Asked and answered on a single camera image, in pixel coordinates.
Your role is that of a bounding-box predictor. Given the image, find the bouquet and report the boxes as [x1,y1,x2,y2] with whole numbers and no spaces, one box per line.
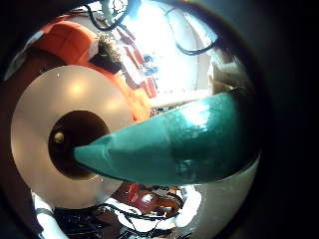
[73,91,262,187]

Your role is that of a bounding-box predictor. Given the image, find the gold cone vase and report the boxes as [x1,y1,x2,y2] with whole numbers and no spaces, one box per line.
[48,110,112,181]

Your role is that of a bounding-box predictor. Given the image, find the dark planter with dried plants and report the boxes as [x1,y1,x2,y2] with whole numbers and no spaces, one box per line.
[89,33,125,75]

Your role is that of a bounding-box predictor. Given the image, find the black cable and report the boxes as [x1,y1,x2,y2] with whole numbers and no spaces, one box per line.
[84,0,141,32]
[165,8,218,57]

